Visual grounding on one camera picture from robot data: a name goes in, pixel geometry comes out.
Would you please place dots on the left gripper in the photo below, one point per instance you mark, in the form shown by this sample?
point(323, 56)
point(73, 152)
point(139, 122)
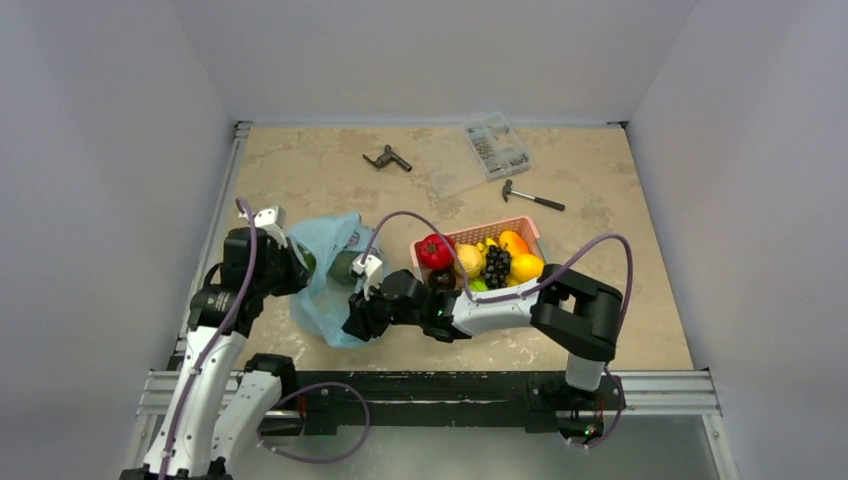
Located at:
point(298, 272)

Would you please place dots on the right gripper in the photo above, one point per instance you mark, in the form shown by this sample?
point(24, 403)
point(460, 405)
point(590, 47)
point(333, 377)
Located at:
point(369, 307)

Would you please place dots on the light blue plastic bag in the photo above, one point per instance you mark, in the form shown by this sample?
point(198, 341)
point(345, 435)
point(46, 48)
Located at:
point(322, 307)

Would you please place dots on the red apple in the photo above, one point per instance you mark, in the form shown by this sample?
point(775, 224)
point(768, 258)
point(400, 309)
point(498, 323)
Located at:
point(434, 253)

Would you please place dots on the yellow lemon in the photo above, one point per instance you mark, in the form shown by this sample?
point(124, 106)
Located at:
point(525, 267)

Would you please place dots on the dark green round fruit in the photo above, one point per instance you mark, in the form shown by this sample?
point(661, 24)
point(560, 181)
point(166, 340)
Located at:
point(309, 259)

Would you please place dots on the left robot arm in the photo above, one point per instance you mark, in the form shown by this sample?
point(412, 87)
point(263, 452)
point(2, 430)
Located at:
point(202, 434)

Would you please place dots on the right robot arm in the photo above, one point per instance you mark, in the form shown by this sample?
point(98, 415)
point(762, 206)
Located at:
point(579, 313)

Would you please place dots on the green avocado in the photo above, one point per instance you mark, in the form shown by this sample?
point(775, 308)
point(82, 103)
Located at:
point(340, 270)

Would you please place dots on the dark purple passionfruit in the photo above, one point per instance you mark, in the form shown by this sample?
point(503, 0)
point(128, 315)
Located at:
point(442, 280)

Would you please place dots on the green lime fruit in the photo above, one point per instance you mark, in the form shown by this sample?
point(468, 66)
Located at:
point(478, 285)

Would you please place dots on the yellow banana bunch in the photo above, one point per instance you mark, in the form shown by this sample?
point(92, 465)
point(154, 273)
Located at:
point(486, 244)

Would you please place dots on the black grape bunch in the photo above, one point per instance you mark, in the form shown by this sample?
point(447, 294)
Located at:
point(497, 267)

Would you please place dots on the black metal pipe fitting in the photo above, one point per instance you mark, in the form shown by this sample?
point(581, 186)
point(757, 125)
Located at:
point(389, 156)

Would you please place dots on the orange yellow mango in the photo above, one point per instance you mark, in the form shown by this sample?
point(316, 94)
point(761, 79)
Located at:
point(511, 242)

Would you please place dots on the small black hammer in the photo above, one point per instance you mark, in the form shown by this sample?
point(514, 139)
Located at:
point(508, 191)

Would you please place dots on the clear plastic screw box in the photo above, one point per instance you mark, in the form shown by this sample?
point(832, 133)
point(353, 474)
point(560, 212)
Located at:
point(484, 149)

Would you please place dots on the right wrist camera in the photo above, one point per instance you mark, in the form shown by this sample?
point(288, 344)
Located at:
point(368, 270)

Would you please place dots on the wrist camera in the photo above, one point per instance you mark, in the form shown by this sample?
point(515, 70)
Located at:
point(368, 270)
point(268, 217)

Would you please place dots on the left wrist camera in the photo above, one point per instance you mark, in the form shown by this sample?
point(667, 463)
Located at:
point(268, 217)

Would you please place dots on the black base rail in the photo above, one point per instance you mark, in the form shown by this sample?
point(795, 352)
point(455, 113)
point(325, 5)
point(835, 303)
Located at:
point(533, 401)

